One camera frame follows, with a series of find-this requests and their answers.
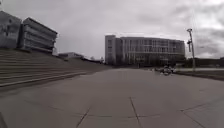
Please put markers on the grey paved plaza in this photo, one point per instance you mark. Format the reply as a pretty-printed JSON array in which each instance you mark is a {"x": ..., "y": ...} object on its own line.
[{"x": 126, "y": 90}]

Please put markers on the grey building with glass front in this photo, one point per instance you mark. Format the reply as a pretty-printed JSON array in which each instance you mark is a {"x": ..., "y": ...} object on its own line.
[{"x": 143, "y": 50}]

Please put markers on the low building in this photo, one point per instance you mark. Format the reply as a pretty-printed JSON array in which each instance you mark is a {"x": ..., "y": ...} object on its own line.
[{"x": 70, "y": 55}]

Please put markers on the vehicle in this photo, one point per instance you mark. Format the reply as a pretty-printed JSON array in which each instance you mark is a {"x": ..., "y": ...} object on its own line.
[{"x": 166, "y": 70}]

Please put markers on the grey layered concrete building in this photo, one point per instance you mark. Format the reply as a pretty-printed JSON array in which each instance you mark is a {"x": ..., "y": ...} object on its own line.
[{"x": 37, "y": 36}]

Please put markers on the tall pole with fittings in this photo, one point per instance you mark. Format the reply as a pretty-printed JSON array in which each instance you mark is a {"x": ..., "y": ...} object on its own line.
[{"x": 191, "y": 46}]

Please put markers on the wide grey stone steps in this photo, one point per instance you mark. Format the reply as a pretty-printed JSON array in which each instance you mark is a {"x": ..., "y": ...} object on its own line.
[{"x": 30, "y": 68}]

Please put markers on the dark raised verge strip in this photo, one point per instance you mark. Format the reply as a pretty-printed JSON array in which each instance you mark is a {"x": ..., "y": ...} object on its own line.
[{"x": 203, "y": 74}]

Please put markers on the dark grey building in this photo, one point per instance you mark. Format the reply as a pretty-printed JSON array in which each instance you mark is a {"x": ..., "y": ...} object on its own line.
[{"x": 9, "y": 30}]

